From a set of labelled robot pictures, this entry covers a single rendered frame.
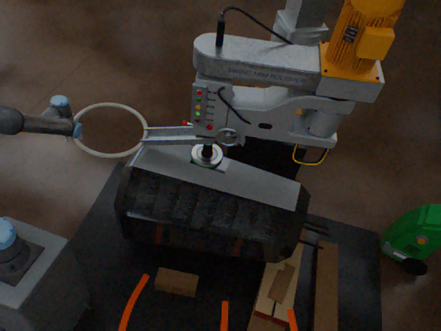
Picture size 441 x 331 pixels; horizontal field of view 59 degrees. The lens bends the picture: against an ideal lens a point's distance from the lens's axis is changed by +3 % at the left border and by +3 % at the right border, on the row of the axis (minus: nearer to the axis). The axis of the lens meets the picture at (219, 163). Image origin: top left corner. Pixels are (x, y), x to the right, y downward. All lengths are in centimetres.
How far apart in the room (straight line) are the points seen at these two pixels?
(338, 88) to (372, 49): 27
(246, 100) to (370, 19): 75
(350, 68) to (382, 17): 25
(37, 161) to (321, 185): 261
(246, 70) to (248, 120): 35
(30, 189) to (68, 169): 35
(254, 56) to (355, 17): 49
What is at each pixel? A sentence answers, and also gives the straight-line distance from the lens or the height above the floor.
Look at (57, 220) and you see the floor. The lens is 342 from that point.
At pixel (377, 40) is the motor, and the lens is 189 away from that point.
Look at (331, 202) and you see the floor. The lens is 368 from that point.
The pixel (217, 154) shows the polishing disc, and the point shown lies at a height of 85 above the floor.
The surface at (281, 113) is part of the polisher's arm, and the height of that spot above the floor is 139.
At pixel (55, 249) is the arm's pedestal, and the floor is 85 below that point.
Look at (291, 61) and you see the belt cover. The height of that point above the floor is 169.
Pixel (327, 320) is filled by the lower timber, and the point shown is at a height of 10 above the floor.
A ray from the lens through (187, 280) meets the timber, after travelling 291.
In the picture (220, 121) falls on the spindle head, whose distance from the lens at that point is 224.
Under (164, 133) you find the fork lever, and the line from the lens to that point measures 261.
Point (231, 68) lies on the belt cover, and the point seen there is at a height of 165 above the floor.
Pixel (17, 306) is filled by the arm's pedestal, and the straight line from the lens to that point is 222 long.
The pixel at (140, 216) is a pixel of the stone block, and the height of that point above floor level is 61.
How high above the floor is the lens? 281
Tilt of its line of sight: 50 degrees down
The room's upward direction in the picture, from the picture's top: 9 degrees clockwise
